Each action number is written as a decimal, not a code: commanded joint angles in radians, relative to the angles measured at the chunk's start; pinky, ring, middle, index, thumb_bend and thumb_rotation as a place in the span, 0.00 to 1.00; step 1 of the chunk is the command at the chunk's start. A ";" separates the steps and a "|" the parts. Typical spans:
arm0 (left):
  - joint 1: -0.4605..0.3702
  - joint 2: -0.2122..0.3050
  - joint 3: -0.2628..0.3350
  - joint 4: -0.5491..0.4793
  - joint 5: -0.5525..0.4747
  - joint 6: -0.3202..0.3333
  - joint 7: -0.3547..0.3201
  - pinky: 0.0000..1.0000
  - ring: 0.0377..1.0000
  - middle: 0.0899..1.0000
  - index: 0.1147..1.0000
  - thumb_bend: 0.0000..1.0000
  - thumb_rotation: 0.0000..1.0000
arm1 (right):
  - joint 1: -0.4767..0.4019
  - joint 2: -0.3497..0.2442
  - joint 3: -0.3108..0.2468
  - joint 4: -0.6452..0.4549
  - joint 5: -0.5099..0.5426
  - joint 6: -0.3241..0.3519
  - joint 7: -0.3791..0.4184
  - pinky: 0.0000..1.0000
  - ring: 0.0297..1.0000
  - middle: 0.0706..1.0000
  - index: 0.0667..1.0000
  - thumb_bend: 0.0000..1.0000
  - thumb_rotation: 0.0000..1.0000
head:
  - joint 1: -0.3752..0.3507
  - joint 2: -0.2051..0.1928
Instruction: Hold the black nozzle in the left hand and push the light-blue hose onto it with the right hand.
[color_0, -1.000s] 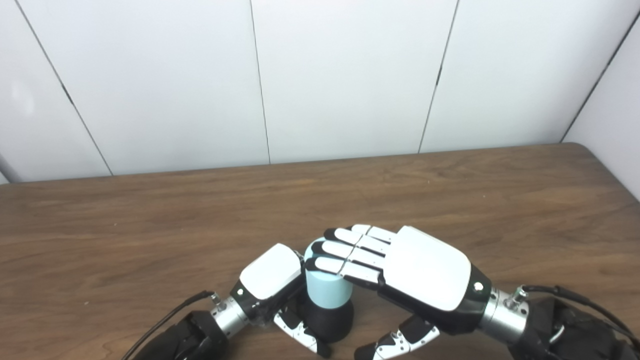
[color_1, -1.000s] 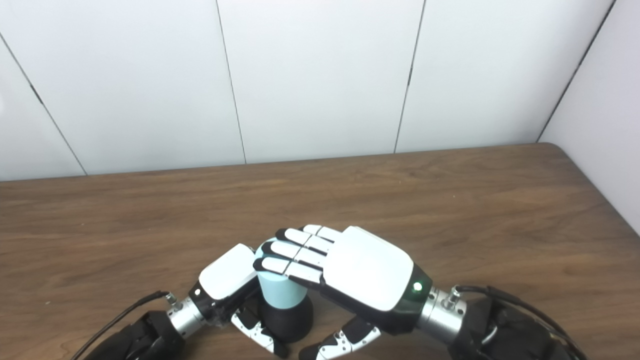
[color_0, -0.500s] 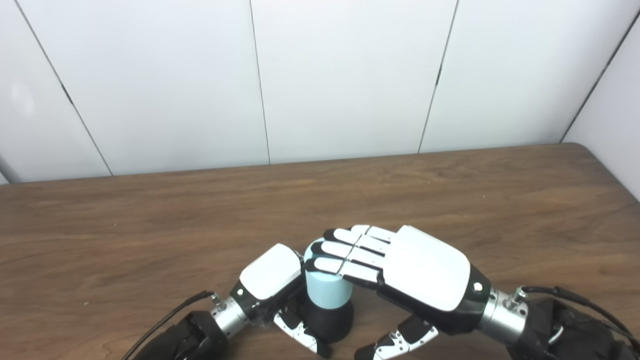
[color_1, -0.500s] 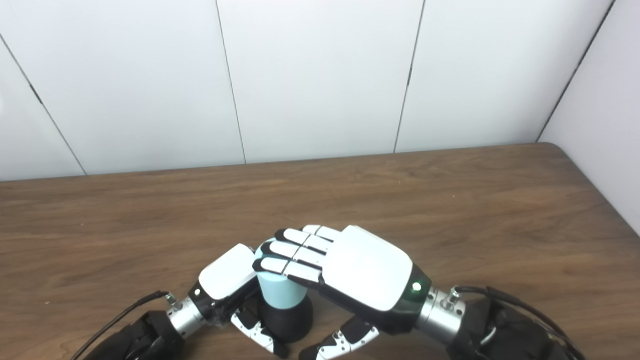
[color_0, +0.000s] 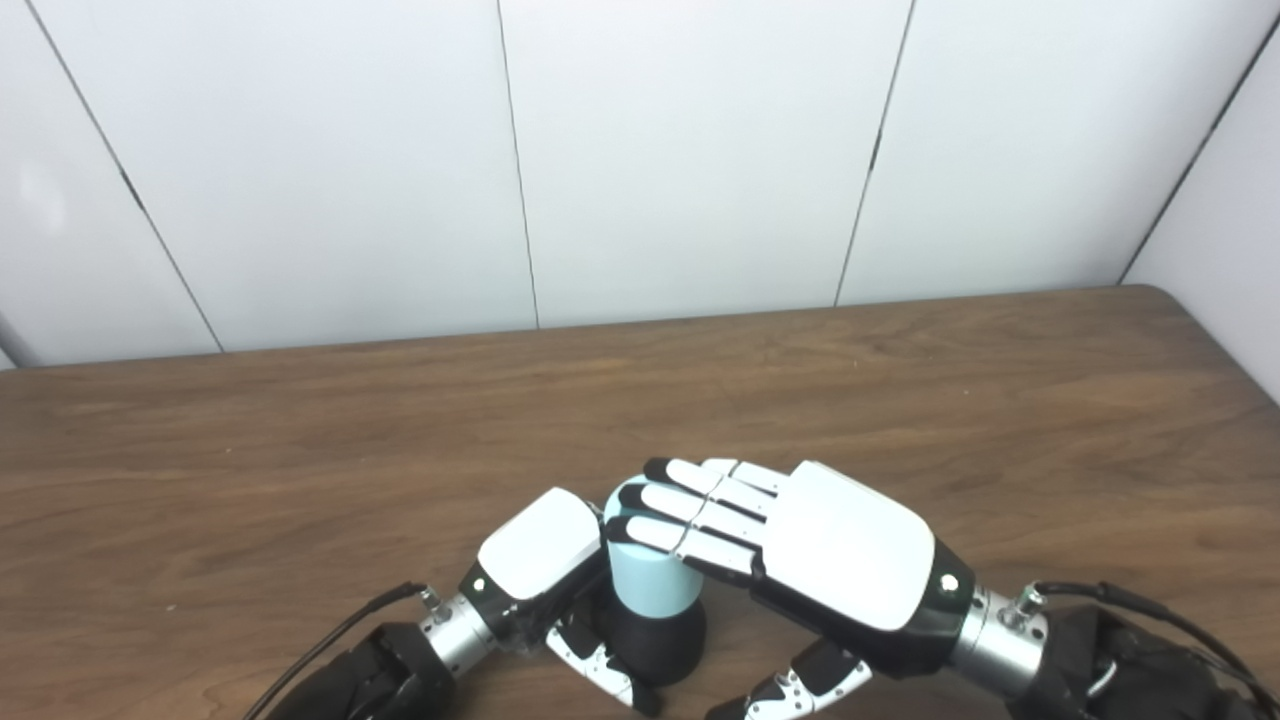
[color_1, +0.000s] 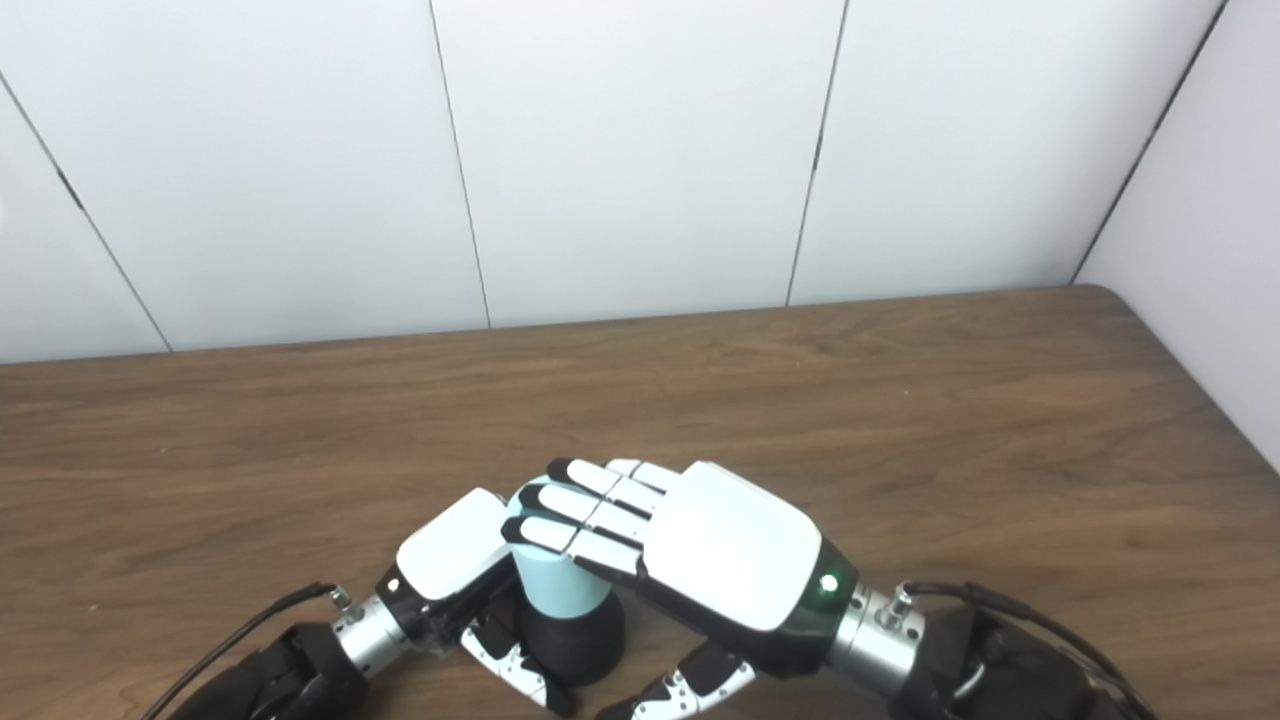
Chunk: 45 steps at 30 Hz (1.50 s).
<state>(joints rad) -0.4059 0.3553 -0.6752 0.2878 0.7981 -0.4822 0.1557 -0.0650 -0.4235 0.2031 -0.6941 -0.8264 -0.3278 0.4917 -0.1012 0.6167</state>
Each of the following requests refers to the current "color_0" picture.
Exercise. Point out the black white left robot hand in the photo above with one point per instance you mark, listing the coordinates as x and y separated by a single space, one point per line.
535 550

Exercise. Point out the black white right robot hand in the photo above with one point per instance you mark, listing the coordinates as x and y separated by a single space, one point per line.
850 545

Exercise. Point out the light blue cylinder cup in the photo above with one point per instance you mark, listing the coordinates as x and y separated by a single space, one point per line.
650 580

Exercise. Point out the black funnel-shaped nozzle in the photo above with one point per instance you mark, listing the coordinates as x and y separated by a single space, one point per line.
660 645

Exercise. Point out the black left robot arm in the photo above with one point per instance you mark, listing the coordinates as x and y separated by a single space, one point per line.
400 670

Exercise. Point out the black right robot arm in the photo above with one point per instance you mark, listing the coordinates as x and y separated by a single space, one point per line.
1100 660

